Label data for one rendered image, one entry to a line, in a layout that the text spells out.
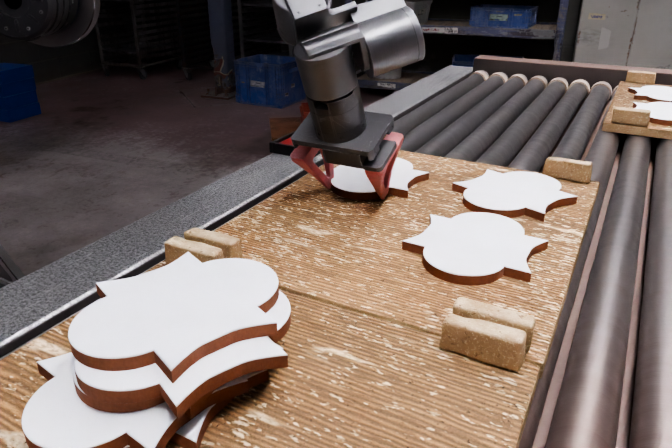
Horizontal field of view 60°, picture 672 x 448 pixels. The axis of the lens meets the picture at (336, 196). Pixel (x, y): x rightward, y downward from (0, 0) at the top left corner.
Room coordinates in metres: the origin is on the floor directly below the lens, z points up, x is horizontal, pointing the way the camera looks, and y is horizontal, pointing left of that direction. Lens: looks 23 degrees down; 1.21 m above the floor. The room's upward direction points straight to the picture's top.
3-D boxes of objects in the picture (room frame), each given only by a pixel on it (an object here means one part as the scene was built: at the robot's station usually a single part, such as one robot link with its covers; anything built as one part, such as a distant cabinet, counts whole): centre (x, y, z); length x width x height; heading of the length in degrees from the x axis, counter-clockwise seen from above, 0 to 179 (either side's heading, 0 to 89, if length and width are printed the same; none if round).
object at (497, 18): (5.13, -1.43, 0.72); 0.50 x 0.38 x 0.16; 62
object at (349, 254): (0.60, -0.09, 0.93); 0.41 x 0.35 x 0.02; 152
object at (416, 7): (5.41, -0.59, 0.74); 0.44 x 0.36 x 0.20; 55
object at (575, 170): (0.71, -0.30, 0.95); 0.06 x 0.02 x 0.03; 62
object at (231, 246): (0.49, 0.12, 0.95); 0.06 x 0.02 x 0.03; 62
